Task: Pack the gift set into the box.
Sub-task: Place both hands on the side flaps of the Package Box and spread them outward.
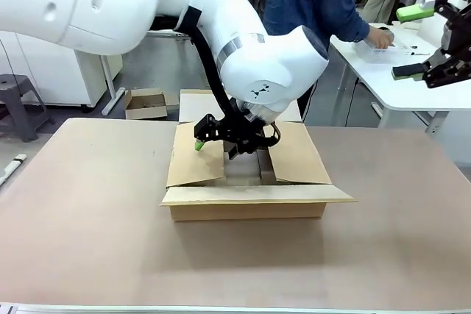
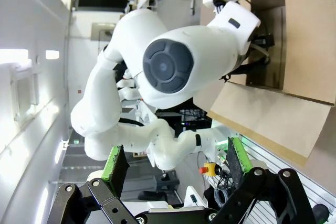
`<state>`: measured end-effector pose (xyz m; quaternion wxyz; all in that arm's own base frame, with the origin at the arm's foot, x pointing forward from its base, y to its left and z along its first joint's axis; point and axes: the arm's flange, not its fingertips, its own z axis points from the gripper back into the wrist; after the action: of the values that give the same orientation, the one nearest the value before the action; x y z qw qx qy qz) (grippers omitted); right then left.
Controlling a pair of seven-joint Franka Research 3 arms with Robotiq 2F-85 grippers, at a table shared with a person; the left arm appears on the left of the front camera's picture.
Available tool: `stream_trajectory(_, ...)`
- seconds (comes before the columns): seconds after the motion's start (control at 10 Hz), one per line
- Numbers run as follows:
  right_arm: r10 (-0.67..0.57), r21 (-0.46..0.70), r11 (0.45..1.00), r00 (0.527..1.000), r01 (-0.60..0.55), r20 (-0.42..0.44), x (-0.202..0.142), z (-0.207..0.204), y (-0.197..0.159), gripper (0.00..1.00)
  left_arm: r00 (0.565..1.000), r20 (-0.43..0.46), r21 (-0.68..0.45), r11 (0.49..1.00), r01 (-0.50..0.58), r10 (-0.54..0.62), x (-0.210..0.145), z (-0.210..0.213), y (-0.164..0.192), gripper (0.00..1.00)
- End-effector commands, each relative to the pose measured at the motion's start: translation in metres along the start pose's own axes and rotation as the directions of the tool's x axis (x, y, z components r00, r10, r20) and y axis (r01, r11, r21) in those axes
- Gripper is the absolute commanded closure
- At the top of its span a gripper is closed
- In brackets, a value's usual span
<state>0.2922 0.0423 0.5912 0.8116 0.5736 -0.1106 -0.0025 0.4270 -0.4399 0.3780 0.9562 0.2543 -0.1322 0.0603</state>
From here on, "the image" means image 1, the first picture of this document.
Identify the white slanted table leg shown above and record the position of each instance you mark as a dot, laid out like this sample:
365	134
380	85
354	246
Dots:
112	97

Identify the white bar with black band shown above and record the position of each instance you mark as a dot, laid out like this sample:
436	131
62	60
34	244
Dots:
13	167

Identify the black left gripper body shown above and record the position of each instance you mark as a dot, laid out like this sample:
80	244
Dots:
243	137

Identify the large cardboard box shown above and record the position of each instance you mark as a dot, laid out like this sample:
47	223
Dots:
250	207

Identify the printed white paper sheet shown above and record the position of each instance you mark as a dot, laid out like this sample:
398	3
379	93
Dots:
390	49

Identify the black pen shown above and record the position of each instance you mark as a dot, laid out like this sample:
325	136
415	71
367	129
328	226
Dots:
419	54

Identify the white storage cabinet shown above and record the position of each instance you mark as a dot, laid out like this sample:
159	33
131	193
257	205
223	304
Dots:
55	78

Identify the white rounded table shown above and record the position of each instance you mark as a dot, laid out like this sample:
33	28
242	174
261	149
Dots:
397	86

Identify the person's left hand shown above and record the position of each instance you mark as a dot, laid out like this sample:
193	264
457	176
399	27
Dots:
380	38

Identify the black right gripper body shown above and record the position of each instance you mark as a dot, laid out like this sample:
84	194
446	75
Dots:
458	36

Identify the person's left denim forearm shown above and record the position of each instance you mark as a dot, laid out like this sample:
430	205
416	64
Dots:
351	29

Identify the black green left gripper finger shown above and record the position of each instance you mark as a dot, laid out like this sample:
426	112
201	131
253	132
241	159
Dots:
207	128
232	151

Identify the small cardboard box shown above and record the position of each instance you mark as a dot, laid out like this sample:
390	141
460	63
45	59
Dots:
145	106

